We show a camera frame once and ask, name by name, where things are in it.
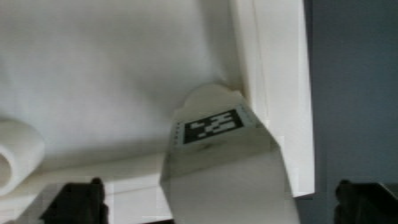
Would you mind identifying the white square tabletop tray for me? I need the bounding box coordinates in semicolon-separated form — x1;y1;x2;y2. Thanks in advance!
0;0;315;224

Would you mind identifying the white leg with tag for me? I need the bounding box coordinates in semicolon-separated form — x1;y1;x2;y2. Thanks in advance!
161;84;301;224

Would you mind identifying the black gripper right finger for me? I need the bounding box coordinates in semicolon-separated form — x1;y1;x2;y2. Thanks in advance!
335;180;398;224

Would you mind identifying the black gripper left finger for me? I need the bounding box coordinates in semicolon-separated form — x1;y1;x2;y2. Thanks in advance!
40;178;109;224

